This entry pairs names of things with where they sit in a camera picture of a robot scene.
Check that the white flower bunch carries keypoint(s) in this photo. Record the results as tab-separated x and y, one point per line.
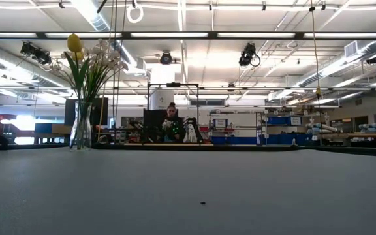
104	53
58	66

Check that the yellow tulip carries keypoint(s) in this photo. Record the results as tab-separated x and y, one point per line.
74	42

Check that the clear glass vase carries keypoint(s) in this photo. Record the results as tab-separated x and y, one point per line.
81	130

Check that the white figure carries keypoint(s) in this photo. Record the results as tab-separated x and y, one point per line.
191	132

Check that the person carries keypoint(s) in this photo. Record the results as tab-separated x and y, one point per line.
172	112

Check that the black monitor back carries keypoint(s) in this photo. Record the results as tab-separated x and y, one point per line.
153	124

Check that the blue storage bin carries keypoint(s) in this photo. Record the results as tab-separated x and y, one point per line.
227	140
282	139

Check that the black ceiling device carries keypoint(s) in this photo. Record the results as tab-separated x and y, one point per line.
248	53
166	58
34	52
374	59

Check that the metal shelf rack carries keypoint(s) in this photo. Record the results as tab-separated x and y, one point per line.
262	130

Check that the rig LED light bar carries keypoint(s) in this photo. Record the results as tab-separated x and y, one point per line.
175	34

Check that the black stand frame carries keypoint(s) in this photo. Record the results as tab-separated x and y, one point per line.
174	85

